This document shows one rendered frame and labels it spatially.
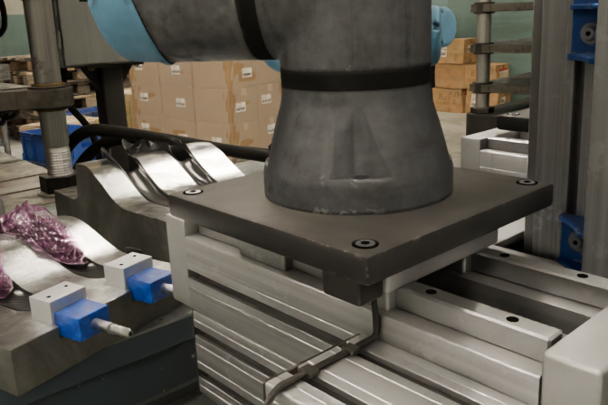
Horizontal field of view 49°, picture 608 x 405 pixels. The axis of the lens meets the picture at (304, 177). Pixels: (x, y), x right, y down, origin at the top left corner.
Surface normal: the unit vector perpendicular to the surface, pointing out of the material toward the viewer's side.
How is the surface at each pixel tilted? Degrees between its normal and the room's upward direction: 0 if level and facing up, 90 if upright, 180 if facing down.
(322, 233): 0
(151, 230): 90
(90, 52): 90
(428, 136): 72
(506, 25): 90
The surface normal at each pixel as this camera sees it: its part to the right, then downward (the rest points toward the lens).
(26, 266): 0.36, -0.81
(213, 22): -0.20, 0.64
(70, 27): 0.65, 0.15
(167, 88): -0.62, 0.36
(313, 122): -0.58, -0.09
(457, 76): -0.73, 0.15
